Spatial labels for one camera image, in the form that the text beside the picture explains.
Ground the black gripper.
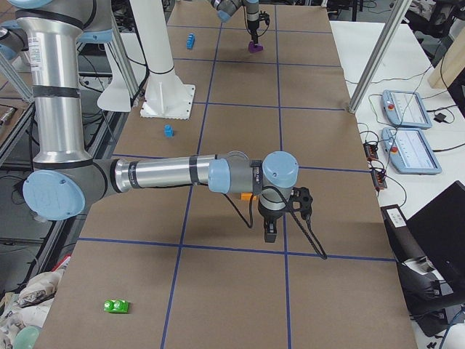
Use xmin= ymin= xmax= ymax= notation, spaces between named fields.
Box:
xmin=258 ymin=198 xmax=288 ymax=242
xmin=247 ymin=20 xmax=259 ymax=44

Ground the purple trapezoid block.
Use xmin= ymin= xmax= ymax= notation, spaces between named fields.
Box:
xmin=248 ymin=41 xmax=264 ymax=54

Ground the orange trapezoid block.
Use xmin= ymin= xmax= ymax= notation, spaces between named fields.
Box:
xmin=240 ymin=193 xmax=258 ymax=201

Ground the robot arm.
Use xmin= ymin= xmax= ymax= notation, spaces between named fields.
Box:
xmin=15 ymin=1 xmax=299 ymax=242
xmin=209 ymin=0 xmax=260 ymax=47

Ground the long blue block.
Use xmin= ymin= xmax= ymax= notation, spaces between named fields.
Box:
xmin=186 ymin=33 xmax=195 ymax=49

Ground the brown paper table mat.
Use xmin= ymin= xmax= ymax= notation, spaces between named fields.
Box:
xmin=36 ymin=1 xmax=416 ymax=348

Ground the small blue block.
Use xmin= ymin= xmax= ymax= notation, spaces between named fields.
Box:
xmin=163 ymin=124 xmax=174 ymax=138

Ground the lower teach pendant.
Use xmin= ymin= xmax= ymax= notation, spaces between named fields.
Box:
xmin=381 ymin=127 xmax=442 ymax=175

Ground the teach pendant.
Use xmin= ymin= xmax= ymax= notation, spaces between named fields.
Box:
xmin=381 ymin=127 xmax=442 ymax=175
xmin=381 ymin=89 xmax=432 ymax=129

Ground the upper teach pendant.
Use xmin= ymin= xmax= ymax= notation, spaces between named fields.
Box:
xmin=381 ymin=89 xmax=432 ymax=129

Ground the black laptop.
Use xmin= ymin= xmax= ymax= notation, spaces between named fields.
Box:
xmin=407 ymin=180 xmax=464 ymax=290

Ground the green two-stud block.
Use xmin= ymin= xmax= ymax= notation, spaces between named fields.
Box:
xmin=103 ymin=299 xmax=130 ymax=314

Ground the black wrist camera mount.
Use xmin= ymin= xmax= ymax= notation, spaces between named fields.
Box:
xmin=259 ymin=11 xmax=270 ymax=26
xmin=289 ymin=187 xmax=313 ymax=222

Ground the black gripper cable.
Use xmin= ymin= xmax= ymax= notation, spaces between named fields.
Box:
xmin=221 ymin=181 xmax=328 ymax=260

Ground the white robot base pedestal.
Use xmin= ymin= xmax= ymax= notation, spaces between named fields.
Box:
xmin=130 ymin=0 xmax=195 ymax=120

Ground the aluminium frame post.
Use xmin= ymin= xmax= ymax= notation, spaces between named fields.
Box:
xmin=347 ymin=0 xmax=412 ymax=114

